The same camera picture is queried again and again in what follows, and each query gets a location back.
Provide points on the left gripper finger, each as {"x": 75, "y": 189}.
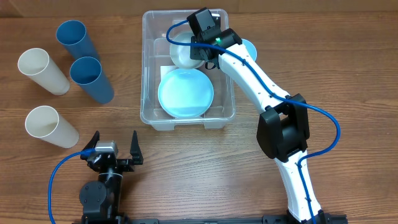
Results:
{"x": 135, "y": 150}
{"x": 92, "y": 143}

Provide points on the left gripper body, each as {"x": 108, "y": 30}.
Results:
{"x": 123, "y": 163}

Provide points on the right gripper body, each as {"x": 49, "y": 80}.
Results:
{"x": 199, "y": 51}

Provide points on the grey bowl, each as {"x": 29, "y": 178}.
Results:
{"x": 180, "y": 54}

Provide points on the light blue plate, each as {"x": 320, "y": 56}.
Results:
{"x": 185, "y": 93}

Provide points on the light blue bowl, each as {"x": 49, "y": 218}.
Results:
{"x": 250, "y": 48}

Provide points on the dark blue cup front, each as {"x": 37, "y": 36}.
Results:
{"x": 87, "y": 72}

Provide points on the dark blue cup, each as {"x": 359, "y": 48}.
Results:
{"x": 73, "y": 35}
{"x": 87, "y": 72}

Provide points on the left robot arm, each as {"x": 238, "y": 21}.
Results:
{"x": 101, "y": 198}

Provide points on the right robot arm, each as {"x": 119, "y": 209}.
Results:
{"x": 282, "y": 130}

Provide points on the white label in bin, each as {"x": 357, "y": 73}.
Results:
{"x": 165, "y": 69}

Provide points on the clear plastic storage bin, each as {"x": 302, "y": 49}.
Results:
{"x": 156, "y": 53}

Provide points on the cream cup front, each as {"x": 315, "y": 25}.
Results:
{"x": 45, "y": 123}

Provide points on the cream cup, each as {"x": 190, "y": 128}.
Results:
{"x": 37, "y": 64}
{"x": 45, "y": 123}

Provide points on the cream cup rear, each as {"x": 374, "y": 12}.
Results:
{"x": 37, "y": 64}

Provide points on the dark blue cup rear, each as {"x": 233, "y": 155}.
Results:
{"x": 73, "y": 35}

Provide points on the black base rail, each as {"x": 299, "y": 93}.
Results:
{"x": 266, "y": 219}

